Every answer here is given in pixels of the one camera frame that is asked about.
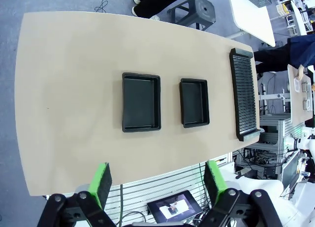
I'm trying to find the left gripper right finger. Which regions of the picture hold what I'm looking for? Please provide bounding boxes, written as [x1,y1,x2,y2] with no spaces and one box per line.
[201,160,283,227]

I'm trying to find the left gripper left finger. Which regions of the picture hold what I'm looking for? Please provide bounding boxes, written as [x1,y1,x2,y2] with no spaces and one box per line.
[38,162,119,227]

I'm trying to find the black ESD tray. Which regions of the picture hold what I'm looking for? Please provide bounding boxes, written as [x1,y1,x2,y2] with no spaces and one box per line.
[179,77,211,129]
[122,72,162,134]

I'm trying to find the aluminium slatted base panel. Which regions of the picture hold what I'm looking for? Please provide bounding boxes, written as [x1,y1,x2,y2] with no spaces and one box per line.
[107,160,237,227]

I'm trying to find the black tablet screen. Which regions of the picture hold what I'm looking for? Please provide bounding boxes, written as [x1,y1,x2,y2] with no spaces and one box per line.
[147,190,201,223]

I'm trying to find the black slotted board rack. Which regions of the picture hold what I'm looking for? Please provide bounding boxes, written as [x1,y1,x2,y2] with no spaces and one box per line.
[228,47,261,142]

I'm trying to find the beige neighbour table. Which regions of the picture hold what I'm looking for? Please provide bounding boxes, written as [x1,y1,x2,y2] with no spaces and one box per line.
[287,64,315,126]

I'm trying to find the person in blue jacket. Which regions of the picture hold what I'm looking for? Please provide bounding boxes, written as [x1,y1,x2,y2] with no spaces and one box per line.
[253,34,315,81]

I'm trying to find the white table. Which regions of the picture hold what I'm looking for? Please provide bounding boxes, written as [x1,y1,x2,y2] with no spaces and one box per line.
[227,0,276,47]

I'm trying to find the grey metal stool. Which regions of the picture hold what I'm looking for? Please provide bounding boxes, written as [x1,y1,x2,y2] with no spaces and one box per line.
[168,0,217,31]

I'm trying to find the person in grey jacket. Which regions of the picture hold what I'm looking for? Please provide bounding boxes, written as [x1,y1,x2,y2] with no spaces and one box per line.
[131,0,195,21]

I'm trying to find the black hanging cable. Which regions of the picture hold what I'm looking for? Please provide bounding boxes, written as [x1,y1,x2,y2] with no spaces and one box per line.
[119,184,124,227]

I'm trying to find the aluminium profile frame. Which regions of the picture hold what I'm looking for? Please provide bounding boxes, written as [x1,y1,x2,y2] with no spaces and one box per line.
[253,113,306,178]

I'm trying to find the black floor cable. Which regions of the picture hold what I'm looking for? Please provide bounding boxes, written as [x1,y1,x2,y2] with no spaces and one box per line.
[94,0,109,13]

